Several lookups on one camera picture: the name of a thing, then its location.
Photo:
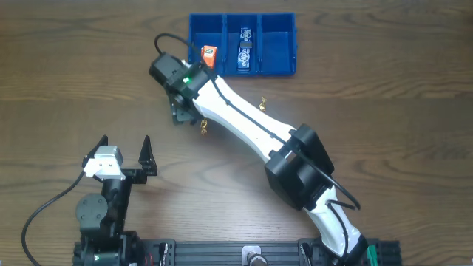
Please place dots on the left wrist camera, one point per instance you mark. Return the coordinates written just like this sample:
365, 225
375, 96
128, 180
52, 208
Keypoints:
105, 162

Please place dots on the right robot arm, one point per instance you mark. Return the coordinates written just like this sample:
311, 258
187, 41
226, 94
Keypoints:
240, 111

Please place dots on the blue candy pack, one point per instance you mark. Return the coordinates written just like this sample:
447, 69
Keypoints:
244, 61
247, 34

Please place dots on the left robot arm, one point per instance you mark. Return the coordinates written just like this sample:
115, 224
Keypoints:
92, 212

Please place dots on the gold candy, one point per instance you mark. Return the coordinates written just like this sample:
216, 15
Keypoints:
262, 105
203, 129

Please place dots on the blue tray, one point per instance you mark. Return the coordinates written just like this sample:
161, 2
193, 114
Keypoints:
277, 48

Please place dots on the mounting rail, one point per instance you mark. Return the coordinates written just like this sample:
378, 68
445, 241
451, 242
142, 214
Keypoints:
214, 253

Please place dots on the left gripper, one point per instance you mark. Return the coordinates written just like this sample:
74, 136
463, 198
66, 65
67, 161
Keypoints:
135, 176

